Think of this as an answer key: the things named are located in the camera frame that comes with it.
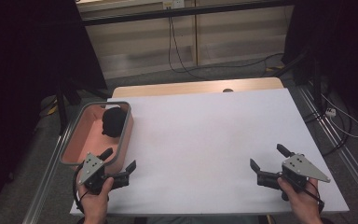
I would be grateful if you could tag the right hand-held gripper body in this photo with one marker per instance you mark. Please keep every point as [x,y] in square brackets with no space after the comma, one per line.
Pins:
[301,169]

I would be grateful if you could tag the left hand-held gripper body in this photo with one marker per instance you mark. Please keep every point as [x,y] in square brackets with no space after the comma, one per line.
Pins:
[90,168]

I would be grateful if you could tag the pink storage basket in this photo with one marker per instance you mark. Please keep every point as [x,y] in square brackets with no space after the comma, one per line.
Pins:
[87,140]

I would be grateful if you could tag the black tank top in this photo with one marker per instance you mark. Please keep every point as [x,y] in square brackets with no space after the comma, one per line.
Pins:
[114,123]

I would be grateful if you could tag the person's right hand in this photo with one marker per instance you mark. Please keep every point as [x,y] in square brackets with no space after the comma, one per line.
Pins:
[306,205]

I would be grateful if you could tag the person's left hand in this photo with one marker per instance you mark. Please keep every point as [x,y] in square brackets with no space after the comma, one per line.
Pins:
[94,207]

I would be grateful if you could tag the white power strip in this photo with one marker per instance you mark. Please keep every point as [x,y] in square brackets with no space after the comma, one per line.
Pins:
[330,112]

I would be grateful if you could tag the white table board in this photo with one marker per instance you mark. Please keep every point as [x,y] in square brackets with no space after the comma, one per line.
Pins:
[199,140]

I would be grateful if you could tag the black tripod stand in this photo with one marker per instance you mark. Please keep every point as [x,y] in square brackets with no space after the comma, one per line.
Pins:
[61,109]

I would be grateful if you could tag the black metal stand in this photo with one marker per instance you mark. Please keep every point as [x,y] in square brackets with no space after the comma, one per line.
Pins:
[316,84]

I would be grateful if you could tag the light wooden table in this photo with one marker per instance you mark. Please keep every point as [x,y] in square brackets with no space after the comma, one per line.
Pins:
[183,87]

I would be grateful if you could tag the light wooden cabinet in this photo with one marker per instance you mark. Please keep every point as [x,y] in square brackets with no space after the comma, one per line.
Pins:
[136,46]

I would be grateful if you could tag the black curtain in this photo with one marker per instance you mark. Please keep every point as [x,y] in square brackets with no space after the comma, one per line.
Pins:
[18,77]
[348,46]

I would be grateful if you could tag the black horizontal bar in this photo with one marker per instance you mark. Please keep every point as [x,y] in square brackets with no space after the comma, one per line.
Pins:
[199,11]

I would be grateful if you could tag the aluminium floor rail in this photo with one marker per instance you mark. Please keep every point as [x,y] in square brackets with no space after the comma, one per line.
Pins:
[48,177]
[348,155]

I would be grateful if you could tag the white wall socket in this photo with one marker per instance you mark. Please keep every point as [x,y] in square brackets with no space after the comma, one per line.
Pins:
[174,3]

